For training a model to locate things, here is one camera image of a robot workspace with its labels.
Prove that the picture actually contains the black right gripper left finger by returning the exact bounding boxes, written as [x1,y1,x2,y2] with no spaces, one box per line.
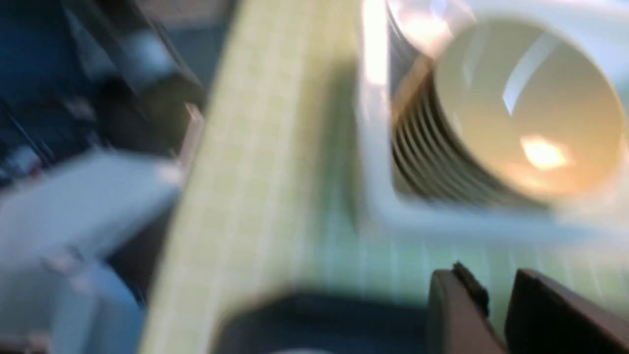
[427,262,506,354]

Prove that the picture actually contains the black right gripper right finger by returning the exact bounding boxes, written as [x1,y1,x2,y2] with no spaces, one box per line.
[505,268,629,354]

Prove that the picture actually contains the black plastic serving tray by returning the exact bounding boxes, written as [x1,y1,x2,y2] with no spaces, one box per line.
[209,291,428,354]

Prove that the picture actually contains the large white plastic tub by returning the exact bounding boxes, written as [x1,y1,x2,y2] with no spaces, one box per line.
[353,0,628,249]

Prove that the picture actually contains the stack of tan bowls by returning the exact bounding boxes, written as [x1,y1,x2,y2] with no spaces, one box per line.
[391,17,628,210]

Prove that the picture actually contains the green checkered tablecloth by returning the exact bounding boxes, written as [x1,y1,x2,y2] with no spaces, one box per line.
[139,0,628,354]

